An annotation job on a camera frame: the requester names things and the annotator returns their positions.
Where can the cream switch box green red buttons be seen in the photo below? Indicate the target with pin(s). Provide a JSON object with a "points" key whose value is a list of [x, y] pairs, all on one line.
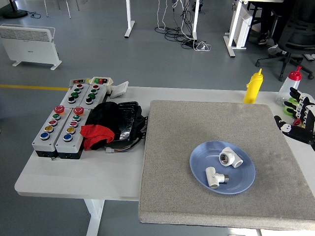
{"points": [[102, 82]]}

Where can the white table leg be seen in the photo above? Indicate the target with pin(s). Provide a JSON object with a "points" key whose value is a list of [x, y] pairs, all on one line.
{"points": [[94, 216]]}

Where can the white electric heater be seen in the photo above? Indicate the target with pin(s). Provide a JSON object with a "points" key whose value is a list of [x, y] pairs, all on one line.
{"points": [[32, 49]]}

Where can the green translucent cup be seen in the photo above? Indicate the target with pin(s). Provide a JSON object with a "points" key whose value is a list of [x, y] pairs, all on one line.
{"points": [[288, 111]]}

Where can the yellow squeeze bottle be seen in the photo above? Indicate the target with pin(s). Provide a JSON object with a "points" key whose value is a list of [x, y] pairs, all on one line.
{"points": [[253, 88]]}

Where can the seated person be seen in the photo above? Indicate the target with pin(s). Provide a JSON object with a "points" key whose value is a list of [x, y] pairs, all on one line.
{"points": [[265, 17]]}

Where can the black office chair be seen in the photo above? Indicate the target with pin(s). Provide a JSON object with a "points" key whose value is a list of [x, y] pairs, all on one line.
{"points": [[297, 37]]}

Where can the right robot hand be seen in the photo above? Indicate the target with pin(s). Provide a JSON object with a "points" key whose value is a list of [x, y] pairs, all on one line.
{"points": [[304, 132]]}

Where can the grey four-button control box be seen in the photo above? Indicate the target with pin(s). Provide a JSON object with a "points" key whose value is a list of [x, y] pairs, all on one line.
{"points": [[94, 97], [73, 97]]}

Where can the small grey switch box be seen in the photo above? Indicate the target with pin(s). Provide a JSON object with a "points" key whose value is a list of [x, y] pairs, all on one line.
{"points": [[78, 81]]}

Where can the white wall switch plate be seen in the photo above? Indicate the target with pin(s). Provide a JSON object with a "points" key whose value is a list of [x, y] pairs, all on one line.
{"points": [[119, 89]]}

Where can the black cloth bag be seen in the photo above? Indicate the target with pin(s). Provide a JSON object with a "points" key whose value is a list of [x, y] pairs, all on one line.
{"points": [[104, 114]]}

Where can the white desk frame with panel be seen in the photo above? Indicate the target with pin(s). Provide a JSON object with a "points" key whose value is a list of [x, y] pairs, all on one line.
{"points": [[236, 29]]}

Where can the white pipe fitting wide threaded insert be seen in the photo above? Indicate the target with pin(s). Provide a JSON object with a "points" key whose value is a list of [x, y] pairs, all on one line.
{"points": [[230, 157]]}

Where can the red cloth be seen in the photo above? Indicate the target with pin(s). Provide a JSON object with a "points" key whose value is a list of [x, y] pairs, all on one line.
{"points": [[96, 135]]}

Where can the grey control box emergency stop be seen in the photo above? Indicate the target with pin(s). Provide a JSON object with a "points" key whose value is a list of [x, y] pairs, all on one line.
{"points": [[46, 140], [71, 145]]}

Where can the white pipe tee narrow metal end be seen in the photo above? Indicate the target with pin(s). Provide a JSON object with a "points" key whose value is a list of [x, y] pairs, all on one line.
{"points": [[212, 178]]}

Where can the grey-brown mat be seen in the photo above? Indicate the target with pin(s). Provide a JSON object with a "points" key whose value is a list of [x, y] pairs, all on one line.
{"points": [[197, 123]]}

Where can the white desk leg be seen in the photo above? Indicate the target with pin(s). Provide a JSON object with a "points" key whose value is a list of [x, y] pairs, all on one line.
{"points": [[129, 22], [195, 22]]}

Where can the black round stand base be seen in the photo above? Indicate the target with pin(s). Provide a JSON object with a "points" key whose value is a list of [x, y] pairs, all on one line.
{"points": [[14, 12]]}

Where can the black plastic tray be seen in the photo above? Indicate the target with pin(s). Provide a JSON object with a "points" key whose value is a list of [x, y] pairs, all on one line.
{"points": [[128, 120]]}

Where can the blue plate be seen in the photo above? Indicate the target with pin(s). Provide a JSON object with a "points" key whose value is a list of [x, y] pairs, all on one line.
{"points": [[236, 179]]}

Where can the clear squeeze bottle red cap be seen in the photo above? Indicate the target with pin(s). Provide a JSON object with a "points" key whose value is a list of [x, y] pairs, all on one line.
{"points": [[285, 89]]}

